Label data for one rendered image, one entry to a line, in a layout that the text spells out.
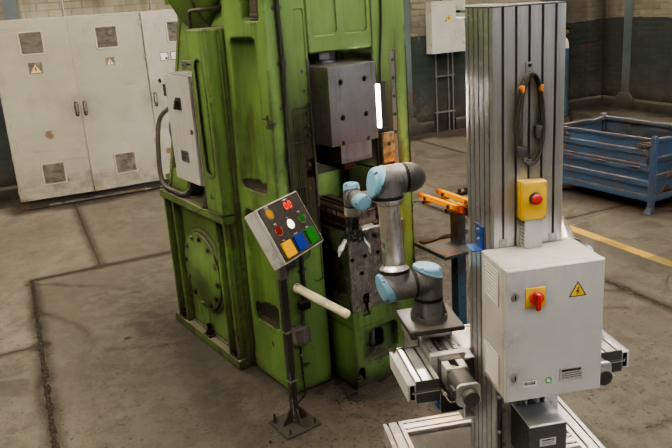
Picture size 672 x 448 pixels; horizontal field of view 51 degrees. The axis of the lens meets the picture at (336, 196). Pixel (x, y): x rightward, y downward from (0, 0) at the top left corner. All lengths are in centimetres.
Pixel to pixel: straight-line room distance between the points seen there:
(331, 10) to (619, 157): 412
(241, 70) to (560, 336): 219
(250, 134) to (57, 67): 490
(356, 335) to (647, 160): 388
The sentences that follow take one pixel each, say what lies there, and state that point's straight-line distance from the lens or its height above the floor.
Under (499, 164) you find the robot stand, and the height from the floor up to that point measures 152.
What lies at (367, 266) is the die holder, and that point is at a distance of 375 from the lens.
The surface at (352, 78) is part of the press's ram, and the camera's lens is 357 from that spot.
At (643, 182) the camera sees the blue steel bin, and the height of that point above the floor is 28.
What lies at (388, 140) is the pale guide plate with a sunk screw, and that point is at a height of 131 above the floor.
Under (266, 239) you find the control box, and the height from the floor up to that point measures 107.
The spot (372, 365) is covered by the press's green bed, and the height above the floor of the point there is 11.
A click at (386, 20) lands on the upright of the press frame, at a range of 388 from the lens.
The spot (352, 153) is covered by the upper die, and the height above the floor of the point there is 131.
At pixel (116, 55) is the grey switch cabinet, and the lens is 855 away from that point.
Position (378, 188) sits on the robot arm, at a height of 139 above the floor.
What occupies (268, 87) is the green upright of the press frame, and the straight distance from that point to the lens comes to 348.
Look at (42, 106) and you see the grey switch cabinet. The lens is 851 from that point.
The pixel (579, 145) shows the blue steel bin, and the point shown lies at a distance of 742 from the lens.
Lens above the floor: 208
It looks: 16 degrees down
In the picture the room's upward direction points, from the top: 4 degrees counter-clockwise
